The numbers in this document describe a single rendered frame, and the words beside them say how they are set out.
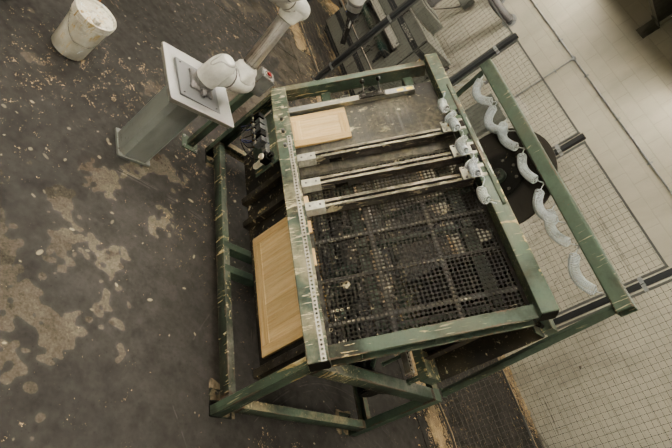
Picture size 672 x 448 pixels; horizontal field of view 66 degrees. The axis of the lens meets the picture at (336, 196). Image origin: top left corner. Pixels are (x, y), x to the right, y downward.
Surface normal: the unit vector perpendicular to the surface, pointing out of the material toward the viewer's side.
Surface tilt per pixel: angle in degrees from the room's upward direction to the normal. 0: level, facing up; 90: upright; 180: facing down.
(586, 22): 90
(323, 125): 55
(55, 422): 0
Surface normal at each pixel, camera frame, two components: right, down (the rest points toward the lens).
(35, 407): 0.75, -0.51
